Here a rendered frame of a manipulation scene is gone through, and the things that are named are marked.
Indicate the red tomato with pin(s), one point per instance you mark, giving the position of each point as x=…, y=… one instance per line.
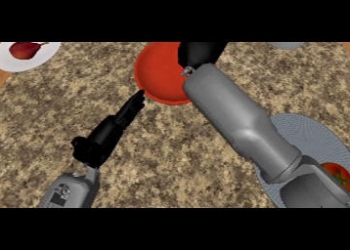
x=340, y=175

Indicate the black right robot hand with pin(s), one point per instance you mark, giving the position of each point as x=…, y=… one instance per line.
x=200, y=52

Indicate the dark red pear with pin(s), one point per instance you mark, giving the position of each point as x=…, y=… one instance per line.
x=24, y=50

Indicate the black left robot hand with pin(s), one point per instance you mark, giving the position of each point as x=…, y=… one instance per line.
x=103, y=136

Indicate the white plate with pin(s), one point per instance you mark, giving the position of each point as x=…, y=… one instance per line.
x=18, y=62

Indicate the pale grey round object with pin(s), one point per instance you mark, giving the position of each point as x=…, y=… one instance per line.
x=285, y=45

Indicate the grey round placemat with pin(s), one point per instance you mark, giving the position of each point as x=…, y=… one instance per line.
x=317, y=140

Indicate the red bowl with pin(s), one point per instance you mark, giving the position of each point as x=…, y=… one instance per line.
x=159, y=73

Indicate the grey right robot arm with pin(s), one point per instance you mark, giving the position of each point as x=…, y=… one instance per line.
x=260, y=143

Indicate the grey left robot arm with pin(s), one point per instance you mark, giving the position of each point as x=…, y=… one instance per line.
x=70, y=192

